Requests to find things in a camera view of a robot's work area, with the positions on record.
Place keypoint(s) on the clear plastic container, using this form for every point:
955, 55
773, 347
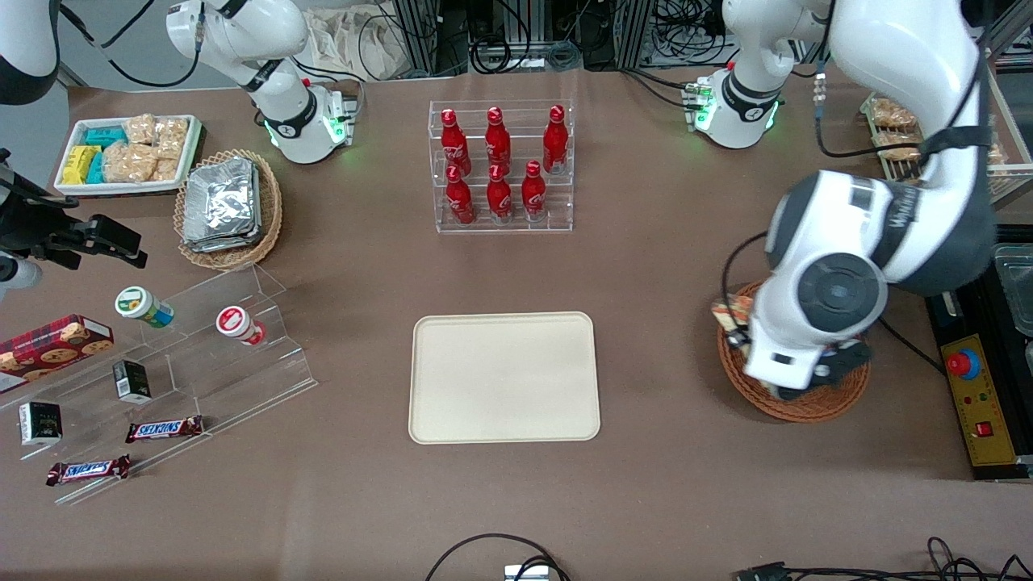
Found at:
1017, 290

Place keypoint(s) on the red lid snack cup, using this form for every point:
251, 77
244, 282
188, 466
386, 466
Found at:
236, 323

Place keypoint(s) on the silver foil packet stack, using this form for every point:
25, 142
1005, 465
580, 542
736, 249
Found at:
222, 202

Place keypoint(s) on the yellow emergency stop box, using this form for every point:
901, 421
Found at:
980, 403

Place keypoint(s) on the wrapped bread pack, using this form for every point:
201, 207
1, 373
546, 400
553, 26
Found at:
892, 113
897, 147

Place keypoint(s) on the white rectangular snack tray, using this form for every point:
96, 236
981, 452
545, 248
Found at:
192, 141

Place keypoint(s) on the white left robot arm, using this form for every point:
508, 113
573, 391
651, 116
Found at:
888, 48

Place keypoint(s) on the green lid snack cup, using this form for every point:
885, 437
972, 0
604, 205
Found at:
141, 307

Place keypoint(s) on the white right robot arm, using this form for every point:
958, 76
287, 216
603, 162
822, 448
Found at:
242, 40

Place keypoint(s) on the clear acrylic bottle rack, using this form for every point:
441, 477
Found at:
563, 219

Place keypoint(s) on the yellow snack pack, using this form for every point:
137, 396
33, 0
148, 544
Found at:
79, 165

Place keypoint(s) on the clear acrylic stepped display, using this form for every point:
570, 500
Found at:
234, 379

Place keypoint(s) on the small black carton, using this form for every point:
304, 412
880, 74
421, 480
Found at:
40, 424
131, 382

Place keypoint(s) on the oval tan wicker basket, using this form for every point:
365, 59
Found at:
271, 219

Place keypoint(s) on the red cookie box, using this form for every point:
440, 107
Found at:
52, 347

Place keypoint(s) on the small silver device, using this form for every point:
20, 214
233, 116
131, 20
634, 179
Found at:
526, 574

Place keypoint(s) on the round brown wicker basket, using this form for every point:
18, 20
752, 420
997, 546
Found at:
807, 406

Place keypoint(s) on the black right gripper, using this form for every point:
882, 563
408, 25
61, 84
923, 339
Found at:
31, 219

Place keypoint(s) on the red cola bottle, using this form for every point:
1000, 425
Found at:
454, 145
499, 200
497, 144
533, 196
460, 202
554, 144

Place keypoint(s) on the beige cloth bag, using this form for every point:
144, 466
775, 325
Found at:
355, 44

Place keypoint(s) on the brown Snickers bar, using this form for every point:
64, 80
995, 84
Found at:
164, 429
89, 470

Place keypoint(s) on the teal snack pack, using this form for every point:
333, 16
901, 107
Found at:
96, 168
105, 136

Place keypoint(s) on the beige plastic serving tray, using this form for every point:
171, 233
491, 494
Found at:
504, 378

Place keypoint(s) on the triangular sandwich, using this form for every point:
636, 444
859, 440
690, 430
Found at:
730, 311

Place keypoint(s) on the black side platform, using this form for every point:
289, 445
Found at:
952, 319

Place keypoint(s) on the clear rice cracker bag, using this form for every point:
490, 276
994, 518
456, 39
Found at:
129, 164
140, 129
170, 139

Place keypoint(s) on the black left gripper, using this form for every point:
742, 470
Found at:
853, 360

